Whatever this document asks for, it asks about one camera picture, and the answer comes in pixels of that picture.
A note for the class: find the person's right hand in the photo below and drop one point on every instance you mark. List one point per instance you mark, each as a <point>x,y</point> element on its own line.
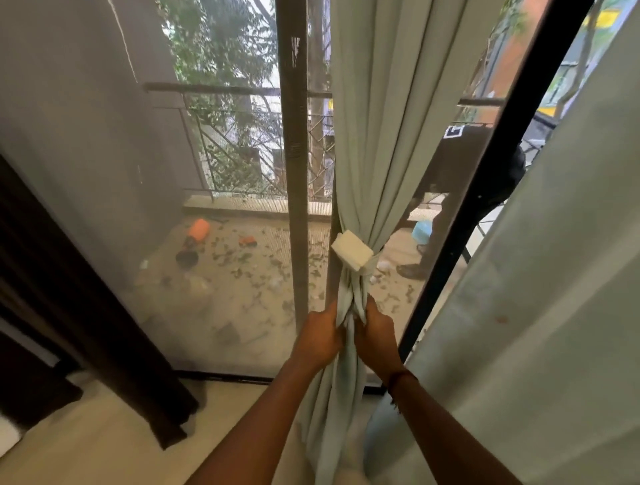
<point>380,344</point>

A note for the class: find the person's left hand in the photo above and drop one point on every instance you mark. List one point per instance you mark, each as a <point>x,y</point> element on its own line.
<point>317,339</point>

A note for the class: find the person's right fingers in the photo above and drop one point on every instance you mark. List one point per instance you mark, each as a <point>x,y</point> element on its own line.
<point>369,314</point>

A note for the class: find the person's left fingers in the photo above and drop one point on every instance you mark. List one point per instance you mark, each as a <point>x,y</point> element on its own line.
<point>334,320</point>

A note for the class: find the light green curtain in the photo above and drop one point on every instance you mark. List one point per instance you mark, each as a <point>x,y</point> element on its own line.
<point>390,110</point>
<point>550,310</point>

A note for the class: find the person's right forearm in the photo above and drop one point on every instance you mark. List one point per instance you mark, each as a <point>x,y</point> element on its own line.
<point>450,434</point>

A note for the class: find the person's left forearm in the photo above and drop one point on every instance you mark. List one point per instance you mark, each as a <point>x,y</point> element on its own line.
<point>260,424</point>

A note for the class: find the cream curtain tieback block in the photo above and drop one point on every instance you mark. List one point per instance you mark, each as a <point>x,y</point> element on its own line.
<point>351,251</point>

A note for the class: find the dark red wrist thread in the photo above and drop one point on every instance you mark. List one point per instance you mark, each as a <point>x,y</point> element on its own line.
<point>400,377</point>

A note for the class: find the light blue bucket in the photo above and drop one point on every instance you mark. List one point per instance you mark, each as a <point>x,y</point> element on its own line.
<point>422,232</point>

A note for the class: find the small orange object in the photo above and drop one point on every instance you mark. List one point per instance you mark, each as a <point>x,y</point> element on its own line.
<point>247,241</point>

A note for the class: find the black flower pot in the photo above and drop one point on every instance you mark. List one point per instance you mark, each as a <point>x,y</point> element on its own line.
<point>187,258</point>

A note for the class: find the orange flower pot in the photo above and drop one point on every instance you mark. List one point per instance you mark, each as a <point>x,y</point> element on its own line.
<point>199,231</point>

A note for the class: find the loose light green curtain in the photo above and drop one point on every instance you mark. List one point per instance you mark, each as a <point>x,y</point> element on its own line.
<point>550,310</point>

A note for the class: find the metal balcony railing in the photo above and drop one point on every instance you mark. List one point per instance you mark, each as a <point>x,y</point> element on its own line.
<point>235,91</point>

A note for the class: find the dark brown curtain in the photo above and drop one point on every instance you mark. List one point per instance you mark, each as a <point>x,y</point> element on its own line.
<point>75,310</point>

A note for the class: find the green tree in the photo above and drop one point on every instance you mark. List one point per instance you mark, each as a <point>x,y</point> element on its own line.
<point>220,50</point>

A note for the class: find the grey screen door frame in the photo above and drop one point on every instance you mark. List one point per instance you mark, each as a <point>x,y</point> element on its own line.
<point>295,150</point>

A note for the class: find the black sliding door frame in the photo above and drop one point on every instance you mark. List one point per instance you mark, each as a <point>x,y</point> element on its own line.
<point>490,160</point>

